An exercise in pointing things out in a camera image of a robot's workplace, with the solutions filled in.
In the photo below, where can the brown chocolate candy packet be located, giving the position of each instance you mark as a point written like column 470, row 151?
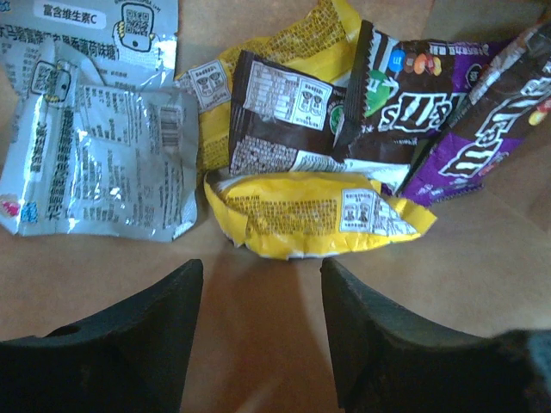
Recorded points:
column 400, row 93

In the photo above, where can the purple chocolate candy packet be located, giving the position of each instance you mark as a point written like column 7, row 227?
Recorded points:
column 509, row 101

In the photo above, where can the silver candy packet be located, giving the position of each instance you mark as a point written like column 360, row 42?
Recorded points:
column 131, row 43
column 88, row 158

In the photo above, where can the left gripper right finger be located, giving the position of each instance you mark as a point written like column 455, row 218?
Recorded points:
column 386, row 358

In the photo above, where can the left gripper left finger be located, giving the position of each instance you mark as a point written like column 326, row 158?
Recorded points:
column 130, row 357

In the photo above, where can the yellow candy packet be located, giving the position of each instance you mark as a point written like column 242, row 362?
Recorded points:
column 321, row 45
column 311, row 214

